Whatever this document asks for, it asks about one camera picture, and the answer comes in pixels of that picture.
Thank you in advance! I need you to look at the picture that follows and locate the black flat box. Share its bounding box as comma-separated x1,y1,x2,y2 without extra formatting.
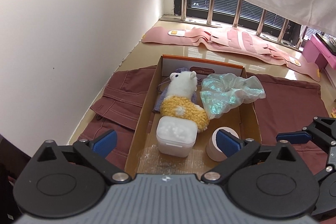
315,33,336,55

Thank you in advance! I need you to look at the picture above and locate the white translucent cotton box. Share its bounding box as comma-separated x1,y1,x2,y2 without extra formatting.
156,116,198,158

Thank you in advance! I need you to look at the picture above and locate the iridescent organza scrunchie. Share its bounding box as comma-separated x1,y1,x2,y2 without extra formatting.
199,73,266,120

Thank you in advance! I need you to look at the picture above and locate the pink round cosmetic jar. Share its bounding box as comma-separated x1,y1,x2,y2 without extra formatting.
206,127,241,162

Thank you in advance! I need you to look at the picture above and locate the orange cardboard box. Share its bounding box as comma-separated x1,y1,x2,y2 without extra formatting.
125,56,261,177

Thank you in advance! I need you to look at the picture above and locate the maroon denim garment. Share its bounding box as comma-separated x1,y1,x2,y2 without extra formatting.
80,65,328,175

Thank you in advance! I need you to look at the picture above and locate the metal window railing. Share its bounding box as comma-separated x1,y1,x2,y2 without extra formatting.
173,0,303,51

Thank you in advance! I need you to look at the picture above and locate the pink gift box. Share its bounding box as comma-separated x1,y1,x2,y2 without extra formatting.
302,34,335,71

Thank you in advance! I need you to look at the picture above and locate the yellow white alpaca plush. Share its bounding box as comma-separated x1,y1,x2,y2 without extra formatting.
160,71,210,132

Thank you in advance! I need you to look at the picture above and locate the pink waist support belt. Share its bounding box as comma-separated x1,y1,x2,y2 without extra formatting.
142,27,321,82

